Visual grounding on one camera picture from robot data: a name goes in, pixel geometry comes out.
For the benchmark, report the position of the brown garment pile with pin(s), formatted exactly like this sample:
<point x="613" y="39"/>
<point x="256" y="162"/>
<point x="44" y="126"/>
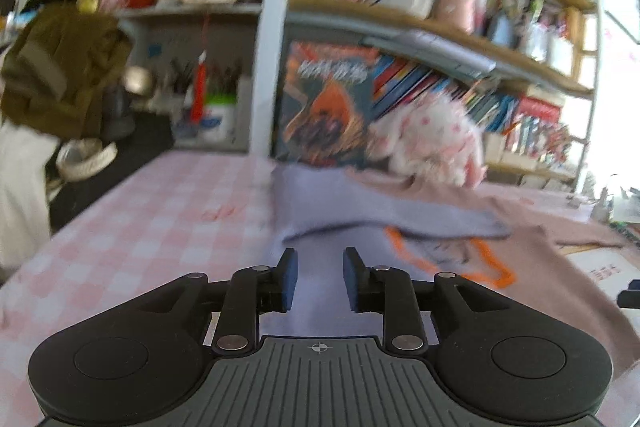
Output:
<point x="57" y="69"/>

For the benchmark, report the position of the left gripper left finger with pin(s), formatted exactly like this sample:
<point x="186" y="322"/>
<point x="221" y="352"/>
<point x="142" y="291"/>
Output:
<point x="250" y="293"/>

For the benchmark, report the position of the metal bowl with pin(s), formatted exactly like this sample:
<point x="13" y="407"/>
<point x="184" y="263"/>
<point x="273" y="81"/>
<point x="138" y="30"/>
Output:
<point x="138" y="81"/>

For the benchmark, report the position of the pink checkered table cloth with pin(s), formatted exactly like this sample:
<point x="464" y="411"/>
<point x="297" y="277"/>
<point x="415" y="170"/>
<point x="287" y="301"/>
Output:
<point x="183" y="213"/>

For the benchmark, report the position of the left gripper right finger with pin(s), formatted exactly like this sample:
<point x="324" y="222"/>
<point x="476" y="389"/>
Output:
<point x="390" y="293"/>

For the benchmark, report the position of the white pen holder cup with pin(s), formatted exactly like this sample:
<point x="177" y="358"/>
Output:
<point x="218" y="121"/>

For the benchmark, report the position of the red tassel ornament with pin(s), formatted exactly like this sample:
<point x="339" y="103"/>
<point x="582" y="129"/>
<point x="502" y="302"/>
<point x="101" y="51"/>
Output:
<point x="199" y="90"/>

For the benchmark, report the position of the stack of papers and books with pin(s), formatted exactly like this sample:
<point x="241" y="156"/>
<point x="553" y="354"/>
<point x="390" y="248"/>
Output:
<point x="620" y="211"/>

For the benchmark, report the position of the white wooden bookshelf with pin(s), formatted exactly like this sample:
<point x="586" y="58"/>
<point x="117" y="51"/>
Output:
<point x="445" y="48"/>

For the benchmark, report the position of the white cloth pile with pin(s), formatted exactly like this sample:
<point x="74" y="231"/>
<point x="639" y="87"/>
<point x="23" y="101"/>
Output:
<point x="25" y="225"/>

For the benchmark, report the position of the pink and purple sweater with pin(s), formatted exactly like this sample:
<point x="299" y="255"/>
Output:
<point x="424" y="228"/>

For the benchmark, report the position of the illustrated orange cover book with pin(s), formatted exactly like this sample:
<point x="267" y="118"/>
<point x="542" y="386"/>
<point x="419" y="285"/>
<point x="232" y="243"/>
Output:
<point x="326" y="104"/>

